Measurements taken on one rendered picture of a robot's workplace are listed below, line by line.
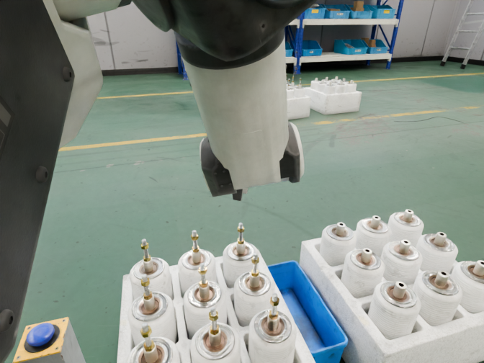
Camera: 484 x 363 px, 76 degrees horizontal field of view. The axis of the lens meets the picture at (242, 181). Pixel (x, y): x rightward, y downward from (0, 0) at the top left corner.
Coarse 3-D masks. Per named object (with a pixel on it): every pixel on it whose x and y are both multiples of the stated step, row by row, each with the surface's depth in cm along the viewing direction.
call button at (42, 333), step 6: (42, 324) 54; (48, 324) 54; (30, 330) 53; (36, 330) 53; (42, 330) 53; (48, 330) 53; (54, 330) 54; (30, 336) 52; (36, 336) 52; (42, 336) 52; (48, 336) 52; (30, 342) 51; (36, 342) 51; (42, 342) 51
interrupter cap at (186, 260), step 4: (188, 252) 82; (200, 252) 82; (204, 252) 82; (208, 252) 82; (184, 256) 80; (188, 256) 80; (204, 256) 80; (208, 256) 80; (184, 260) 79; (188, 260) 79; (204, 260) 79; (208, 260) 79; (184, 264) 78; (188, 264) 78; (192, 264) 78; (196, 264) 78; (208, 264) 78; (188, 268) 77; (192, 268) 76; (196, 268) 76
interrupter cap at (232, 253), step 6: (228, 246) 84; (234, 246) 84; (246, 246) 84; (252, 246) 84; (228, 252) 82; (234, 252) 82; (246, 252) 82; (252, 252) 82; (234, 258) 80; (240, 258) 80; (246, 258) 80
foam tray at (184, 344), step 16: (176, 272) 85; (128, 288) 80; (176, 288) 80; (224, 288) 80; (128, 304) 76; (176, 304) 76; (176, 320) 72; (128, 336) 68; (240, 336) 68; (128, 352) 65; (304, 352) 65
